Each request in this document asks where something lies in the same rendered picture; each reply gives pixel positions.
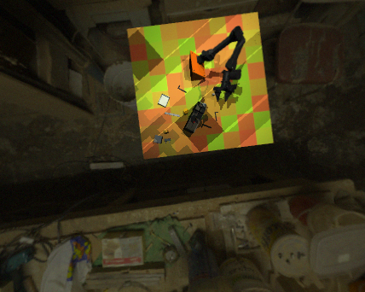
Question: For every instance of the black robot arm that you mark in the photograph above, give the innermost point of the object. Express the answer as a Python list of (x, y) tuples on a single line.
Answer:
[(235, 35)]

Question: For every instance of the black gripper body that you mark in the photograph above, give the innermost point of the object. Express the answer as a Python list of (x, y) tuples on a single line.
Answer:
[(223, 83)]

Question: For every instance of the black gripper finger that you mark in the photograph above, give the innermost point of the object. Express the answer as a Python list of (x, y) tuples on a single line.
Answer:
[(217, 93), (227, 96)]

